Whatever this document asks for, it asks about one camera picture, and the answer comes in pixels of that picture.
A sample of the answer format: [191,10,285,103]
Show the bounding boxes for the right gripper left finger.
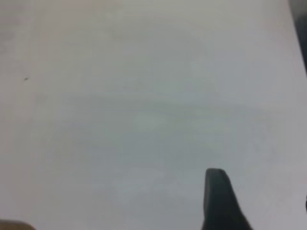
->
[0,219,36,230]

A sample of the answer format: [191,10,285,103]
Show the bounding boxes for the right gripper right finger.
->
[201,168,254,230]

